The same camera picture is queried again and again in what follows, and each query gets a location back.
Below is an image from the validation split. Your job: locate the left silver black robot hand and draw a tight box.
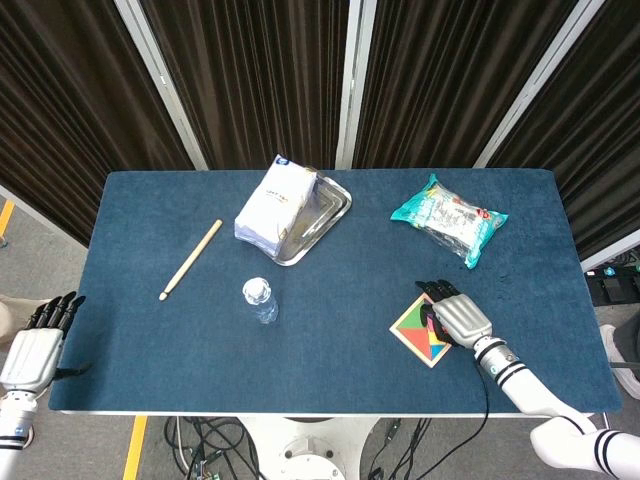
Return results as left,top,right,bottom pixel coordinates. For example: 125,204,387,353
0,290,94,395

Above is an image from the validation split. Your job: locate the teal plastic snack package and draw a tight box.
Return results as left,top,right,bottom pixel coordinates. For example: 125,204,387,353
389,173,509,270

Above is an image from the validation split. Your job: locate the stainless steel tray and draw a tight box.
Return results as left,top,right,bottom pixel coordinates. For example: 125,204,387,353
272,169,353,267

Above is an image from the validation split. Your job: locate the clear plastic water bottle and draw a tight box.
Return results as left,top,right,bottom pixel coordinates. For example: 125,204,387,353
242,276,280,325

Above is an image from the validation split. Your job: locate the black floor device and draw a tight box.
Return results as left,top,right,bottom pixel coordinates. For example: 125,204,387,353
584,264,640,306

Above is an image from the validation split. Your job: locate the white partition base rail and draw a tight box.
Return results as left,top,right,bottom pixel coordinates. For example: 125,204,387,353
582,239,640,274
0,184,89,249

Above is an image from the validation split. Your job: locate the wooden drumstick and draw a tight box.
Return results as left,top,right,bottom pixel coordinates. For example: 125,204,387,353
158,218,224,302

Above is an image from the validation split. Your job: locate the blue fabric table mat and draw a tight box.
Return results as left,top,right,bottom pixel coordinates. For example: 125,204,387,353
48,169,624,415

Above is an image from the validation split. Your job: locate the yellow floor tape strip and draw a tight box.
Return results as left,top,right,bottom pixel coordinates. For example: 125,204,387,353
122,416,150,480

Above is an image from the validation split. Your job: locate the white partition post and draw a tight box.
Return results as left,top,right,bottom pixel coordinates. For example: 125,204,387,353
473,0,606,169
113,0,209,171
334,0,377,170

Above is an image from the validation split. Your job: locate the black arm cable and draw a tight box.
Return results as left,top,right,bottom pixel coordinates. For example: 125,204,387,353
469,355,492,437

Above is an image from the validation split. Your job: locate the wooden tangram puzzle board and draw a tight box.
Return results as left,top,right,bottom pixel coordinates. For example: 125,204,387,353
389,292,454,370

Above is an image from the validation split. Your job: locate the green triangle tangram piece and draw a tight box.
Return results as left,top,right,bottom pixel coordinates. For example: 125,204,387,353
396,297,429,330

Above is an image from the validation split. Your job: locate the dark brown pleated curtain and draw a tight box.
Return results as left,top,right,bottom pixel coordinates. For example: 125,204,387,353
487,0,640,261
0,0,196,249
139,0,351,171
352,0,579,170

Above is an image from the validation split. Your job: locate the black floor cable tangle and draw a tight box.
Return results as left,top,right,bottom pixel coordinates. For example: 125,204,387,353
367,417,451,480
164,417,266,480

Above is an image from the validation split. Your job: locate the white paper tissue pack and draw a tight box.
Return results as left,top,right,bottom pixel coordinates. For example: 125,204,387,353
233,153,320,260

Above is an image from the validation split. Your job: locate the orange triangle tangram piece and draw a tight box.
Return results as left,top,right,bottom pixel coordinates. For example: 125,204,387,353
397,327,433,365

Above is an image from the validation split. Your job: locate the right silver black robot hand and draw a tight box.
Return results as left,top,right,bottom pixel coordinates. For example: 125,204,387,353
414,278,495,351

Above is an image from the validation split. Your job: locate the white shoe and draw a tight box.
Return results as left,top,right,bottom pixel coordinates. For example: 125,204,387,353
599,323,621,362
618,368,640,401

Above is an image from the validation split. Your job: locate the white round base pedestal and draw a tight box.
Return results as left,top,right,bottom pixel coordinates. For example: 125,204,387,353
232,416,381,480

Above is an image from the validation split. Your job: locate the beige trouser leg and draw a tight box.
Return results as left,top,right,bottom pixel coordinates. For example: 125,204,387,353
0,294,39,351

